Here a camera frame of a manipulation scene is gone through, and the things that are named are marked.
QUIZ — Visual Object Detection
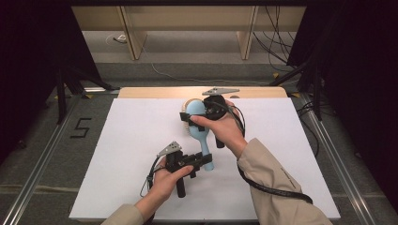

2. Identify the black tripod stand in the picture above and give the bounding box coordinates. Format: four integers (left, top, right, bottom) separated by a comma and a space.
268, 59, 324, 122
55, 64, 120, 125

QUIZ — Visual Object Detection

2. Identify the hand-held gripper cable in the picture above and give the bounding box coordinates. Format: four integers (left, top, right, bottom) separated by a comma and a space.
139, 155, 167, 199
215, 101, 314, 205

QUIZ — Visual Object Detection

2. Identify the right hand-held gripper cable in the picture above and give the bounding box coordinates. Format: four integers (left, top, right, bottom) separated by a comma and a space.
215, 101, 314, 205

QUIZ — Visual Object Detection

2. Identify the left hand-held gripper cable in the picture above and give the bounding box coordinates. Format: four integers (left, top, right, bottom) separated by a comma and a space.
139, 155, 167, 199

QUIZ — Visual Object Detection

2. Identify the person's right hand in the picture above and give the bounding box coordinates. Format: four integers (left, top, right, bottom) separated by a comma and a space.
190, 99, 249, 159

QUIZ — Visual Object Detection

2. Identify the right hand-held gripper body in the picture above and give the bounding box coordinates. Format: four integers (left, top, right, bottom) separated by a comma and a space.
201, 87, 240, 149

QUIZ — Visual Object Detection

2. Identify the bundle of black cables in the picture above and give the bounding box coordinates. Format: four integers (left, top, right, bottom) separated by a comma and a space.
253, 5, 298, 73

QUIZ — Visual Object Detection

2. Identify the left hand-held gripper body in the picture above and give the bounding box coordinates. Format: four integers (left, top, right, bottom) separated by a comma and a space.
156, 141, 205, 199

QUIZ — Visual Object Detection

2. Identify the aluminium floor rail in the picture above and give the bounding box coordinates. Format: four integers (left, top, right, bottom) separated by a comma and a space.
1, 93, 83, 225
299, 93, 376, 225

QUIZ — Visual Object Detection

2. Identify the light blue hairbrush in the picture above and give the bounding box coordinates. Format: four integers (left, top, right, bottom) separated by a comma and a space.
185, 98, 216, 172

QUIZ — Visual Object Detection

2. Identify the black frame beam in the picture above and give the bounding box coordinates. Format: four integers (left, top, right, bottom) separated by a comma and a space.
68, 0, 314, 8

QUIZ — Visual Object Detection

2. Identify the white foam board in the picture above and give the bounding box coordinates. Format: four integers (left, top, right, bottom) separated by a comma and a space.
69, 97, 342, 221

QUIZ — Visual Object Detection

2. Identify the light wooden table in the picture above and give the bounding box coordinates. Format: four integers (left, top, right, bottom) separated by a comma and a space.
117, 86, 289, 99

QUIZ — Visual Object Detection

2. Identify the round floor socket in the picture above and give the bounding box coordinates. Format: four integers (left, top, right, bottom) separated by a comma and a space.
105, 32, 129, 45

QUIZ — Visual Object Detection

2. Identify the person's left hand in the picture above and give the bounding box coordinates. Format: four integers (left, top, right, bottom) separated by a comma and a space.
134, 156, 195, 221

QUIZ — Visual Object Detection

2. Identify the beige wooden desk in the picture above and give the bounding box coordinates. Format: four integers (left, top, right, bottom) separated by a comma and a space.
70, 5, 307, 61

